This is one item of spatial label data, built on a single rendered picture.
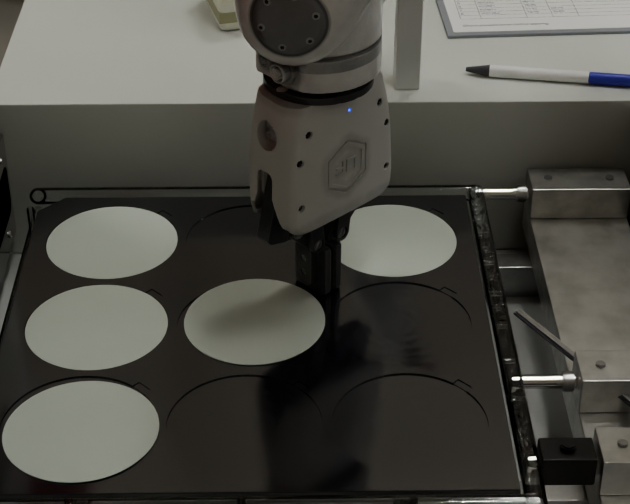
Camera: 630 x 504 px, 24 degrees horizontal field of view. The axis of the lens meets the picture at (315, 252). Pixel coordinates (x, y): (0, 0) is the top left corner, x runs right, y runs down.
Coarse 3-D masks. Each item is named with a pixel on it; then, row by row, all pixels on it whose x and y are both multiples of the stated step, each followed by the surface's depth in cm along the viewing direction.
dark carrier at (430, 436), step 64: (192, 256) 111; (256, 256) 111; (384, 320) 104; (448, 320) 104; (0, 384) 98; (128, 384) 98; (192, 384) 98; (256, 384) 98; (320, 384) 98; (384, 384) 98; (448, 384) 98; (0, 448) 93; (192, 448) 93; (256, 448) 93; (320, 448) 93; (384, 448) 93; (448, 448) 93; (512, 448) 93
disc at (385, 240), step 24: (360, 216) 116; (384, 216) 116; (408, 216) 116; (432, 216) 116; (360, 240) 113; (384, 240) 113; (408, 240) 113; (432, 240) 113; (360, 264) 110; (384, 264) 110; (408, 264) 110; (432, 264) 110
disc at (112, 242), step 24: (72, 216) 116; (96, 216) 116; (120, 216) 116; (144, 216) 116; (48, 240) 113; (72, 240) 113; (96, 240) 113; (120, 240) 113; (144, 240) 113; (168, 240) 113; (72, 264) 110; (96, 264) 110; (120, 264) 110; (144, 264) 110
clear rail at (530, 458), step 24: (480, 192) 118; (480, 216) 115; (480, 240) 112; (480, 264) 110; (504, 312) 104; (504, 336) 102; (504, 360) 100; (504, 384) 98; (528, 408) 96; (528, 432) 94; (528, 456) 92; (528, 480) 90
